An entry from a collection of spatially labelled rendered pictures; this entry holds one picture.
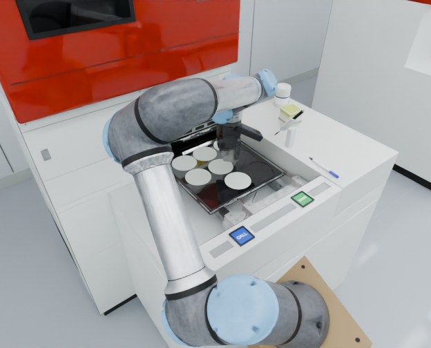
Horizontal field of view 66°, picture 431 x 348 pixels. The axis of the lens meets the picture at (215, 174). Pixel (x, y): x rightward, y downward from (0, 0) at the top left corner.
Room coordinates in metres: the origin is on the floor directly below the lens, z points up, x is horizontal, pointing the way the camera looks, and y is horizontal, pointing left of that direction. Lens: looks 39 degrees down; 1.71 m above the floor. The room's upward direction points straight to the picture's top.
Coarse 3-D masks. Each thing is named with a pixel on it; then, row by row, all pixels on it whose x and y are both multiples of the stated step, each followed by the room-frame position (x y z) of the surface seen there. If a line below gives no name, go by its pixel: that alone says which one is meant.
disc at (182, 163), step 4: (180, 156) 1.11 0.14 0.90; (184, 156) 1.11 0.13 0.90; (188, 156) 1.11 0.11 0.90; (176, 160) 1.08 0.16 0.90; (180, 160) 1.08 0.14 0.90; (184, 160) 1.08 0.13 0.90; (188, 160) 1.08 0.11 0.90; (192, 160) 1.08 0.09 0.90; (172, 164) 1.05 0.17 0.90; (176, 164) 1.05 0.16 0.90; (180, 164) 1.05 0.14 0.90; (184, 164) 1.05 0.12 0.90; (188, 164) 1.05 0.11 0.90; (192, 164) 1.05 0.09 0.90; (176, 168) 1.03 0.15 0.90; (180, 168) 1.03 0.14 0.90; (184, 168) 1.03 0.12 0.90; (188, 168) 1.03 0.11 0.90
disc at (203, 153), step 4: (200, 148) 1.16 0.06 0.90; (204, 148) 1.16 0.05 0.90; (208, 148) 1.17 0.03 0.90; (212, 148) 1.17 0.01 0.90; (196, 152) 1.14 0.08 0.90; (200, 152) 1.14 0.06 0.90; (204, 152) 1.14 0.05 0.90; (208, 152) 1.14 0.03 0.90; (212, 152) 1.14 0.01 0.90; (216, 152) 1.14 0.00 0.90; (196, 156) 1.11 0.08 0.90; (200, 156) 1.11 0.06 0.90; (204, 156) 1.11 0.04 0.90; (208, 156) 1.11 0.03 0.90; (212, 156) 1.11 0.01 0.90; (204, 160) 1.08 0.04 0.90; (208, 160) 1.08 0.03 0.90
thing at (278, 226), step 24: (312, 192) 0.83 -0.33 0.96; (336, 192) 0.82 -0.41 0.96; (264, 216) 0.71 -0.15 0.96; (288, 216) 0.71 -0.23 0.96; (312, 216) 0.75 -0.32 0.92; (216, 240) 0.62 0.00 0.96; (264, 240) 0.62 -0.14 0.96; (288, 240) 0.69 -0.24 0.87; (216, 264) 0.53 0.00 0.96; (240, 264) 0.57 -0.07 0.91; (264, 264) 0.63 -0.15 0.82
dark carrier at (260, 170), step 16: (208, 144) 1.20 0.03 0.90; (240, 160) 1.08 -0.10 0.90; (256, 160) 1.08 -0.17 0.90; (176, 176) 0.98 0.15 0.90; (224, 176) 0.98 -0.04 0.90; (256, 176) 0.98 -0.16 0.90; (272, 176) 0.98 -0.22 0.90; (208, 192) 0.89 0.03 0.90; (224, 192) 0.89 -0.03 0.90; (240, 192) 0.89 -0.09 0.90
